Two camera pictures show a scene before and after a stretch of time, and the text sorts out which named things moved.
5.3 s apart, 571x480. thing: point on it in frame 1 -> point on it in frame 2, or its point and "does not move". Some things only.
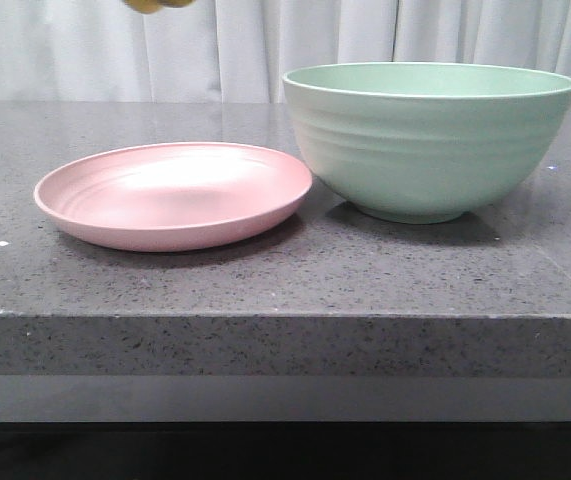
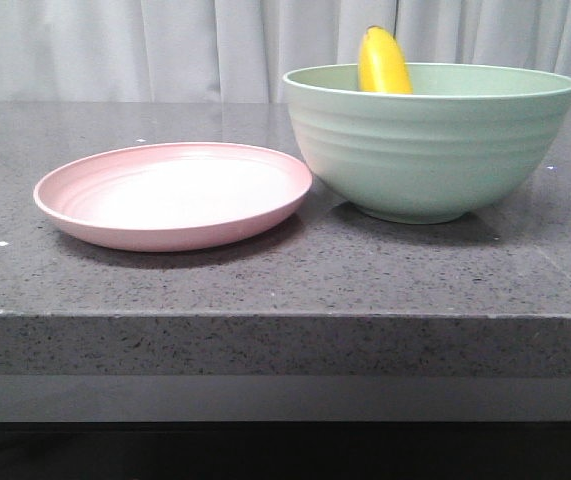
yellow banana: x=154 y=6 -> x=382 y=66
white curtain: x=239 y=51 does not move
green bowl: x=427 y=142 does not move
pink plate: x=172 y=197 does not move
